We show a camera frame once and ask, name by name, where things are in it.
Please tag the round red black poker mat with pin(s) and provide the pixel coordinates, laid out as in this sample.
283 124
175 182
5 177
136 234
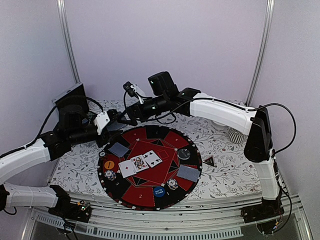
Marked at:
136 191

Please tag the queen of hearts card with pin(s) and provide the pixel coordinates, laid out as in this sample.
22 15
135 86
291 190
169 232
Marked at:
139 163

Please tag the dealt card seat ten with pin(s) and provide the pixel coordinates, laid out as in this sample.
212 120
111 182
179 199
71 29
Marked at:
188 173

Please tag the blue card deck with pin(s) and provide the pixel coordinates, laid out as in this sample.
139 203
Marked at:
115 126

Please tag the black triangular card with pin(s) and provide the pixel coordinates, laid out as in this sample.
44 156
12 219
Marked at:
209 161

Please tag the dealt card seat five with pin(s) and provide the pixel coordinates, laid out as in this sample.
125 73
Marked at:
118 149

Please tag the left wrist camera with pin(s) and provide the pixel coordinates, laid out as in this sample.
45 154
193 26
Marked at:
101 121

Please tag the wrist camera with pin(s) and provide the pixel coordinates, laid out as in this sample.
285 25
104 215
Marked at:
133 91
101 121

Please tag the aluminium poker chip case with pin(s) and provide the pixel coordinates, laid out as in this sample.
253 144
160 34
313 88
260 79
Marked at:
74 95

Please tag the left aluminium corner post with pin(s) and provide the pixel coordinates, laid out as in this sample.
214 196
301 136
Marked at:
62 13

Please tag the striped grey mug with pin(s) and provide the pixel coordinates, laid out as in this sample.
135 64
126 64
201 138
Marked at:
236 136

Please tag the front aluminium rail frame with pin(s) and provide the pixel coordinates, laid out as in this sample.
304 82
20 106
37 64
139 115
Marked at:
192 219

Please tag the clear dealer button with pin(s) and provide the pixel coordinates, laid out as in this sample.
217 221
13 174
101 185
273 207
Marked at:
183 154

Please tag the right aluminium corner post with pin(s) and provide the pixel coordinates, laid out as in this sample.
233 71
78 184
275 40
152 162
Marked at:
270 4

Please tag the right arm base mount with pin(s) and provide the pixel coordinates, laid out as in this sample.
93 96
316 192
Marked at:
266 209

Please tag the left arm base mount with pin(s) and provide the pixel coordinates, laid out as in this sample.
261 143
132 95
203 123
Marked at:
67 210

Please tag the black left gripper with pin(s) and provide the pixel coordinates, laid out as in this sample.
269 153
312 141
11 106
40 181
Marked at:
104 138

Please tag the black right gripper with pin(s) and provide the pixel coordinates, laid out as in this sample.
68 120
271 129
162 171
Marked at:
133 115

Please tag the aluminium corner post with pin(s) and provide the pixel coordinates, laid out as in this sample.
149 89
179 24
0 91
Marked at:
270 4
62 13

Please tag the three of clubs card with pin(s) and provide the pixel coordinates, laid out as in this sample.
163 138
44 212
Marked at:
151 158

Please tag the white ceramic bowl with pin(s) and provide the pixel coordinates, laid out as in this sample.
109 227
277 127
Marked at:
219 126

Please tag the blue white chip stack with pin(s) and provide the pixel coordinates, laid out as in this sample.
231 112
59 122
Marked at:
172 184
110 175

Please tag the blue small blind button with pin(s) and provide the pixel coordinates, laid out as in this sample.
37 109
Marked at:
159 191

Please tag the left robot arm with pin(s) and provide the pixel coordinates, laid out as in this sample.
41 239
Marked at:
46 147

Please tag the orange big blind button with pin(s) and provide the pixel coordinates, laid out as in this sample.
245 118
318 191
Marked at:
109 164

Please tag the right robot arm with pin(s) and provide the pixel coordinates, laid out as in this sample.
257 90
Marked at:
251 122

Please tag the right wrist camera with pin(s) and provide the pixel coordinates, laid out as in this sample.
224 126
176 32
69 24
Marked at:
133 91

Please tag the ace of diamonds card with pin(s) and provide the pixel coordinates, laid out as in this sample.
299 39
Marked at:
127 168

